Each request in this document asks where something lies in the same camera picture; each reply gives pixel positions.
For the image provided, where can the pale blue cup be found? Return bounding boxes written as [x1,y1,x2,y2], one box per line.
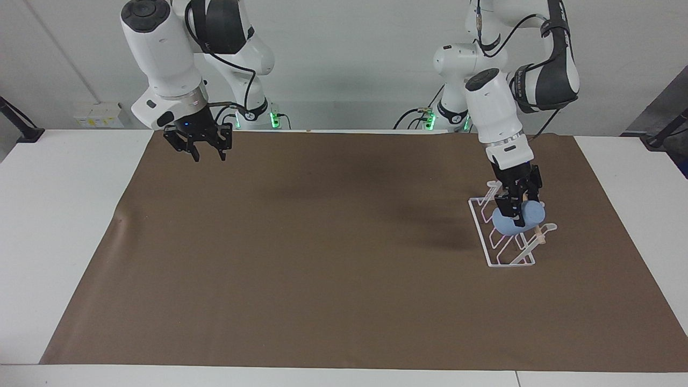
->
[492,199,547,246]

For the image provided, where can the black cable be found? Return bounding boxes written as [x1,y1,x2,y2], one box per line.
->
[184,0,258,117]
[527,105,563,144]
[475,0,554,58]
[393,84,448,130]

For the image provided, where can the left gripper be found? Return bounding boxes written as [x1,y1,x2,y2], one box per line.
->
[490,158,543,228]

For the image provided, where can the white wire cup holder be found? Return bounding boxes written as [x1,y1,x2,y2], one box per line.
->
[468,181,558,268]

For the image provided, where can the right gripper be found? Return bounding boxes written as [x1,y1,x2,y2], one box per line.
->
[163,105,233,163]

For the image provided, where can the white box with yellow label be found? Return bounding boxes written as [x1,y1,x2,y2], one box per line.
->
[74,102,124,129]

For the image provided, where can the black stand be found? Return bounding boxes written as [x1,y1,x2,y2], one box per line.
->
[0,96,45,144]
[642,107,688,151]

